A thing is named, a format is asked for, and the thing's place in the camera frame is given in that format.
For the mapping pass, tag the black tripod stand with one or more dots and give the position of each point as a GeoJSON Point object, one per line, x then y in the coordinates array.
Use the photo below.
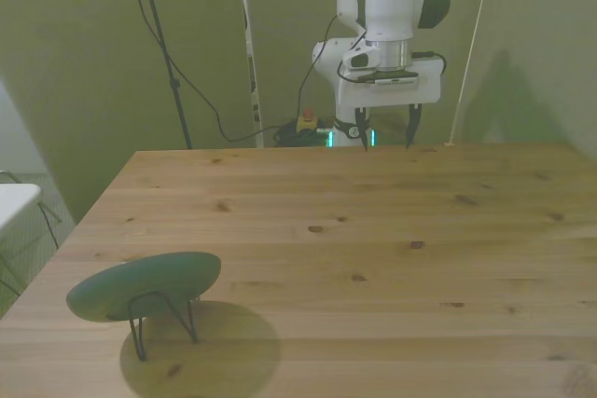
{"type": "Point", "coordinates": [176, 90]}

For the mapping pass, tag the white side table top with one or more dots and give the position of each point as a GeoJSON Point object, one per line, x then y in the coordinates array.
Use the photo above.
{"type": "Point", "coordinates": [14, 202]}

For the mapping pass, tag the white vertical strip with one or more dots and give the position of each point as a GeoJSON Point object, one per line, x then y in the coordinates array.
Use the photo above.
{"type": "Point", "coordinates": [252, 67]}

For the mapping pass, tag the yellow emergency stop button box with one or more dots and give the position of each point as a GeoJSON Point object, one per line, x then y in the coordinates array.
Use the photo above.
{"type": "Point", "coordinates": [307, 123]}

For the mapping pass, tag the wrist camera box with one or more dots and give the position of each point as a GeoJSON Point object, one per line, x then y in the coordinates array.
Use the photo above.
{"type": "Point", "coordinates": [396, 78]}

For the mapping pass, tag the dark green plate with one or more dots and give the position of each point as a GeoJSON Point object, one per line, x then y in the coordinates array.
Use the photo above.
{"type": "Point", "coordinates": [154, 277]}

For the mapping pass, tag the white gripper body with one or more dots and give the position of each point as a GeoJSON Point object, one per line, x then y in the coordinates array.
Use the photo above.
{"type": "Point", "coordinates": [396, 95]}

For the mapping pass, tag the metal side table frame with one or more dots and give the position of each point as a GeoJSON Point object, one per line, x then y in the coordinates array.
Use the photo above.
{"type": "Point", "coordinates": [49, 223]}

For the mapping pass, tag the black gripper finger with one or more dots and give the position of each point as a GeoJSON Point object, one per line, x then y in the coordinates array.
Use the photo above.
{"type": "Point", "coordinates": [413, 125]}
{"type": "Point", "coordinates": [362, 130]}

